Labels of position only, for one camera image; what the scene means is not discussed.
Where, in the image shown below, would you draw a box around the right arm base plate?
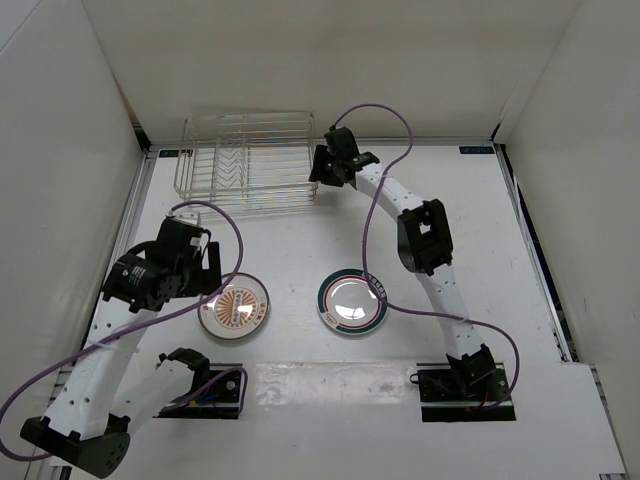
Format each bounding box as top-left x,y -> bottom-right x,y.
409,364 -> 516,423

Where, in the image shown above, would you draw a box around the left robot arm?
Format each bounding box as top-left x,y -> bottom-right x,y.
20,217 -> 221,479

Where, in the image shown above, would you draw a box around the orange sunburst patterned plate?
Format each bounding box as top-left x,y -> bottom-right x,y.
197,272 -> 271,341

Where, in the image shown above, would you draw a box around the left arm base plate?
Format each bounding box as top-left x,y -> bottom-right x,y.
157,365 -> 249,420

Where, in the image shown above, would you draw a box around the green red rimmed plate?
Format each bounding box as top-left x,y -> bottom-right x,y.
316,268 -> 387,337

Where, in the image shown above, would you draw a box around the silver wire dish rack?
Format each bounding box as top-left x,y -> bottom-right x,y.
174,112 -> 317,213

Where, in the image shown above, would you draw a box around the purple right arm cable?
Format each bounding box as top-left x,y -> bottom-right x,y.
332,103 -> 522,409

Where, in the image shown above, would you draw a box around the white front board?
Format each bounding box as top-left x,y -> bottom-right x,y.
115,362 -> 625,479

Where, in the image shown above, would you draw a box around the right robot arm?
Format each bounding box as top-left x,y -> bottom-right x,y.
310,126 -> 496,400

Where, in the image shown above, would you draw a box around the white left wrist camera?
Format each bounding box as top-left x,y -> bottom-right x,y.
166,209 -> 202,227

